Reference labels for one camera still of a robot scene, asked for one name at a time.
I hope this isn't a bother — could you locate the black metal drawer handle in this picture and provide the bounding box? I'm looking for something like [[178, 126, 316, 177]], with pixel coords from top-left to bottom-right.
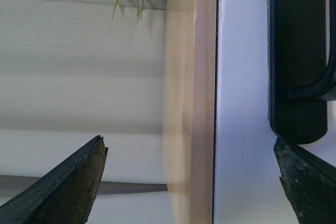
[[216, 0, 336, 145]]

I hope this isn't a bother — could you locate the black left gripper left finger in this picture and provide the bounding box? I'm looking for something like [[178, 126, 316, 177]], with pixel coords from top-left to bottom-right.
[[1, 135, 108, 223]]

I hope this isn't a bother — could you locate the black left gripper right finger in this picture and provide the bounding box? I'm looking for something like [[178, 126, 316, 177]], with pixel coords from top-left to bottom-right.
[[274, 137, 335, 223]]

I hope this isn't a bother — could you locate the light wooden drawer cabinet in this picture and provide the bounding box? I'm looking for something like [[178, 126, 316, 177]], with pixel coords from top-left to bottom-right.
[[162, 0, 217, 223]]

